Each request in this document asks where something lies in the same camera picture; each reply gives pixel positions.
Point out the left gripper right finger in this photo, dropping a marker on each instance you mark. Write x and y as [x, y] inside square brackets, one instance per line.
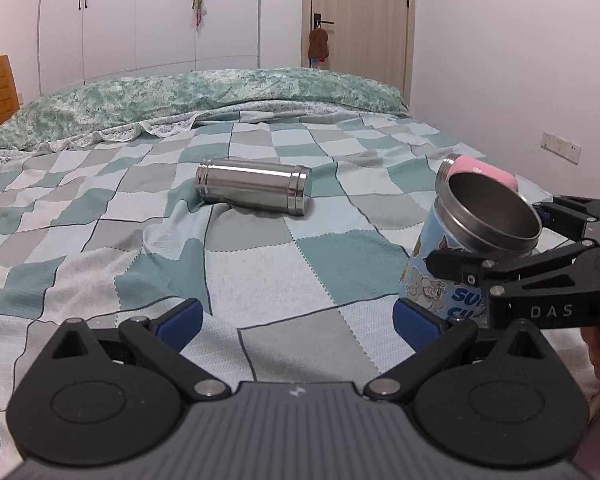
[486, 397]

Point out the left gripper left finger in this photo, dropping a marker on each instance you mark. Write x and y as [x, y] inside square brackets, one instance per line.
[96, 397]

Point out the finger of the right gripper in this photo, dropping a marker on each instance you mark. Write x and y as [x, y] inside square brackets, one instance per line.
[564, 218]
[460, 267]

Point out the blue cartoon cup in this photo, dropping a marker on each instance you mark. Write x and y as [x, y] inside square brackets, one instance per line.
[480, 215]

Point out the pink cup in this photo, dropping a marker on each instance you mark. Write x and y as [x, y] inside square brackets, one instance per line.
[462, 164]

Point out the checkered green bed sheet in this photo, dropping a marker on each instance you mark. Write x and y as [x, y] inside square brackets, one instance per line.
[115, 229]

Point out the stainless steel bottle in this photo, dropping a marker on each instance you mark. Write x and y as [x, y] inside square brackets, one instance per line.
[266, 186]

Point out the brown plush toy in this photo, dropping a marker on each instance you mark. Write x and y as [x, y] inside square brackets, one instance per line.
[318, 49]

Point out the wooden door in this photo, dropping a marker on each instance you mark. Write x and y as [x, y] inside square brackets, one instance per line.
[369, 38]

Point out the white wardrobe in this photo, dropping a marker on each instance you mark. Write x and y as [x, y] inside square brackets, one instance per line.
[83, 41]

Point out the wall power socket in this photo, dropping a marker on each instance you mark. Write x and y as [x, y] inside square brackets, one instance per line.
[561, 147]

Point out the black door handle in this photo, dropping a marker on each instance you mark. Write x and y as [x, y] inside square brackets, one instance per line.
[318, 21]

